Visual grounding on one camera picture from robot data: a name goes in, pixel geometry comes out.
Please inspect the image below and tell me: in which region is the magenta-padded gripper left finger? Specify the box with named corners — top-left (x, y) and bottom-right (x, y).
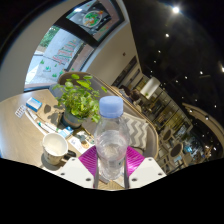
top-left (58, 145), bottom-right (100, 190)

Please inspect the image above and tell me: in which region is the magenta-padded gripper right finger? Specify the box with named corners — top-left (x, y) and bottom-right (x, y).
top-left (123, 145), bottom-right (167, 190)

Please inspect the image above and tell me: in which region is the clear bottle with blue cap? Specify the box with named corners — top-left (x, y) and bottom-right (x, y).
top-left (94, 95), bottom-right (131, 181)

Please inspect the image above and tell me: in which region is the white printed leaflet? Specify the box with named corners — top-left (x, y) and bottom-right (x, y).
top-left (68, 133), bottom-right (96, 155)

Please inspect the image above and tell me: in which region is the group of wooden chairs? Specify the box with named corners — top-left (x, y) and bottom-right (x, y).
top-left (156, 126), bottom-right (216, 169)

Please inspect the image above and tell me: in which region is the grey white chevron pillow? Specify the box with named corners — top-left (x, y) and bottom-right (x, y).
top-left (121, 112), bottom-right (149, 150)

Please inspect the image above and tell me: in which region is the small blue white carton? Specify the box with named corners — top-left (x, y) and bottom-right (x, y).
top-left (58, 125), bottom-right (74, 139)

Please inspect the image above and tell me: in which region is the white and green pen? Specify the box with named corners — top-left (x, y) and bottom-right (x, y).
top-left (35, 119), bottom-right (62, 134)

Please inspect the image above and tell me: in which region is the green potted plant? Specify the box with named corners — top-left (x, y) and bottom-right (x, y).
top-left (52, 73), bottom-right (108, 129)

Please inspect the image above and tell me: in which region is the person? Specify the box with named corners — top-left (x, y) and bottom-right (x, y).
top-left (128, 89), bottom-right (144, 105)

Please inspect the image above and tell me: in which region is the small blue box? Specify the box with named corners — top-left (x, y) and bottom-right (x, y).
top-left (25, 97), bottom-right (43, 113)

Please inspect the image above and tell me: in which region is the pill blister pack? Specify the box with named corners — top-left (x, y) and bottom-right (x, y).
top-left (14, 104), bottom-right (27, 119)

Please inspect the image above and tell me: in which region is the large decorated window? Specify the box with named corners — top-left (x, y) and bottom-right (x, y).
top-left (23, 0), bottom-right (126, 93)

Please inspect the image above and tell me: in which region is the group of ceiling lights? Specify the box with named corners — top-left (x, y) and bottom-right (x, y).
top-left (146, 3), bottom-right (224, 111)

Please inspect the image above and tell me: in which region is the white mug with black handle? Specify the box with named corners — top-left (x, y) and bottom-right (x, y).
top-left (41, 132), bottom-right (77, 166)

